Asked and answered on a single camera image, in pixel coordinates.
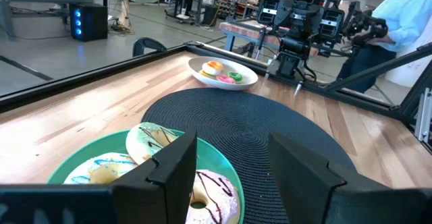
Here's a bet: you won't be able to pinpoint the large white blue-drizzled donut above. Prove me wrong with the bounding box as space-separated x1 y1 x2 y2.
63 152 138 185

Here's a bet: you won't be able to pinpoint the black chair back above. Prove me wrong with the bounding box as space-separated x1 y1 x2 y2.
132 36 169 58

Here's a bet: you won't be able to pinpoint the white zip tie end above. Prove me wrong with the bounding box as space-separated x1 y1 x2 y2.
292 81 304 99

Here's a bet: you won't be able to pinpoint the black table frame rail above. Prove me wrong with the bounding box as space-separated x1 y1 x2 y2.
0 40 432 154

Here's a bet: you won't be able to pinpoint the small orange iced donut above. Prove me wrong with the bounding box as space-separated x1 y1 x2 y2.
201 60 224 77

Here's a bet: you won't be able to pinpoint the wooden stand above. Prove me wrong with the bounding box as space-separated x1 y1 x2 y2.
116 0 132 21

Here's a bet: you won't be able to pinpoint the black computer tower blue lights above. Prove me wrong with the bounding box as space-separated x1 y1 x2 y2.
69 3 109 43

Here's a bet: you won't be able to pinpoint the cable pile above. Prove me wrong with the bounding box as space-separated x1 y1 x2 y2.
107 16 136 35

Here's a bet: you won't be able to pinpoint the silver aluminium bracket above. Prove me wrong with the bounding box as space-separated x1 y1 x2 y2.
414 88 432 144

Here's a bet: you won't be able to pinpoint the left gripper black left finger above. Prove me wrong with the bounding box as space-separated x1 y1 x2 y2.
112 130 198 224

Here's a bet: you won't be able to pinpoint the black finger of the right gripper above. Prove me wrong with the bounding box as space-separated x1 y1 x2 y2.
256 0 280 26
319 7 346 47

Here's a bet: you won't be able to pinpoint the large pink dark-drizzled donut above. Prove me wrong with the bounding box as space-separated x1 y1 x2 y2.
184 169 241 224

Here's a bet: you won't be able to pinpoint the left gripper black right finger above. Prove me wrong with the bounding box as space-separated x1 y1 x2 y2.
268 132 347 224

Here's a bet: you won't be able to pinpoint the green round plate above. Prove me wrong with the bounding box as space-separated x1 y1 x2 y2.
45 128 246 224

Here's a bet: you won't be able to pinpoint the black diagonal frame strut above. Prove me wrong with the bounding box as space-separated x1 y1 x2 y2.
323 43 432 93

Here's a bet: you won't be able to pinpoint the large green iced donut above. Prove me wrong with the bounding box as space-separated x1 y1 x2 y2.
125 121 180 166

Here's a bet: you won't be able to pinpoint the wooden table blue legs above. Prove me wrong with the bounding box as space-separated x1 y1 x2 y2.
218 19 320 58

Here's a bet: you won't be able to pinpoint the small yellow iced donut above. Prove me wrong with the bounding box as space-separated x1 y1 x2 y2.
198 69 217 80

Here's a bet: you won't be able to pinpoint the white oval bowl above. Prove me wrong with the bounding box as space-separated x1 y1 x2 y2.
187 56 259 91

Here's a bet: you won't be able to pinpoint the small green iced donut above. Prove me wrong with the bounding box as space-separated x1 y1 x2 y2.
226 71 244 82

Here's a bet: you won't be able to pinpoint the black round woven placemat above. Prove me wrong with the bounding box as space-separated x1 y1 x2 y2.
140 87 357 224

